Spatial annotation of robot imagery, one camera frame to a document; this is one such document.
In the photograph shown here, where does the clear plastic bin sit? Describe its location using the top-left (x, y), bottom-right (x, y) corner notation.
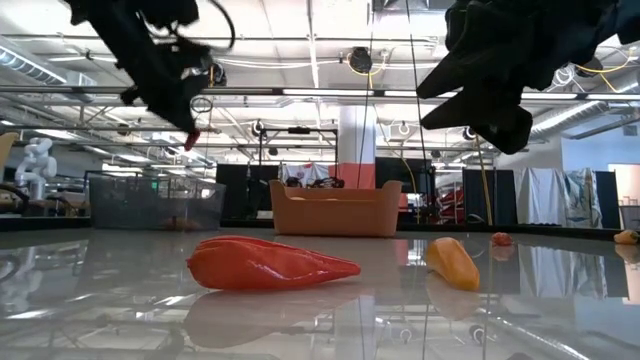
top-left (87, 169), bottom-right (227, 232)

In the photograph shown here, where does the yellow item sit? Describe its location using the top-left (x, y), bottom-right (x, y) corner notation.
top-left (613, 228), bottom-right (640, 247)

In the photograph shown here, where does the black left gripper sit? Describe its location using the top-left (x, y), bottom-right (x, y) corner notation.
top-left (97, 22), bottom-right (215, 133)

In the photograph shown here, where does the white hanging cloth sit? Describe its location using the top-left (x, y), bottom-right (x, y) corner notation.
top-left (514, 167), bottom-right (565, 226)

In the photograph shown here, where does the long orange toy pepper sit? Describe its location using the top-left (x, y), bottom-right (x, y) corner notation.
top-left (424, 236), bottom-right (482, 293)

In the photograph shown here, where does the white and orange pillar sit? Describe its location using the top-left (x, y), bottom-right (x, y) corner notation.
top-left (337, 104), bottom-right (377, 190)

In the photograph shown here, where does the long black cable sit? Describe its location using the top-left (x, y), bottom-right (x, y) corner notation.
top-left (403, 0), bottom-right (430, 169)

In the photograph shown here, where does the black metal table frame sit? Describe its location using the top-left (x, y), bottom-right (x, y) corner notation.
top-left (0, 215), bottom-right (640, 242)

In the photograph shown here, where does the long red-orange toy pepper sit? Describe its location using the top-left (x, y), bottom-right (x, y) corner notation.
top-left (184, 234), bottom-right (362, 292)

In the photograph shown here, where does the patterned hanging cloth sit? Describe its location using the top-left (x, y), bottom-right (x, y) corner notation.
top-left (562, 167), bottom-right (605, 229)

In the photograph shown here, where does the orange plastic basket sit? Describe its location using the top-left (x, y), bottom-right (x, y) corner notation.
top-left (268, 179), bottom-right (404, 238)

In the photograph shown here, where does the hanging black cable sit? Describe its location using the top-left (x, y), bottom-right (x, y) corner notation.
top-left (356, 0), bottom-right (376, 190)

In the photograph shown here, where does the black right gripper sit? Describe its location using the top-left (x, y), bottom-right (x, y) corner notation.
top-left (416, 0), bottom-right (622, 156)

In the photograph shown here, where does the black rig frame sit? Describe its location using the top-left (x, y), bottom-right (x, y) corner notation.
top-left (255, 119), bottom-right (341, 221)

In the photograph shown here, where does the white printed banner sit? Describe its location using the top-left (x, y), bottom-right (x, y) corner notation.
top-left (279, 162), bottom-right (331, 189)

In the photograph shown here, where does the tan curved panel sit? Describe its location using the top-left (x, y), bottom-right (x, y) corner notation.
top-left (0, 132), bottom-right (20, 171)

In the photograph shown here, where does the red fabric item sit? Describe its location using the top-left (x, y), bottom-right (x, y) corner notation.
top-left (433, 185), bottom-right (467, 224)

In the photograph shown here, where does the yellow cable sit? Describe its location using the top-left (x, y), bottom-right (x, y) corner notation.
top-left (472, 133), bottom-right (495, 227)

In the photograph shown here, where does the black partition panel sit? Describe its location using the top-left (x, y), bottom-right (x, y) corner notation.
top-left (215, 163), bottom-right (281, 221)
top-left (594, 170), bottom-right (622, 230)
top-left (462, 168), bottom-right (519, 226)

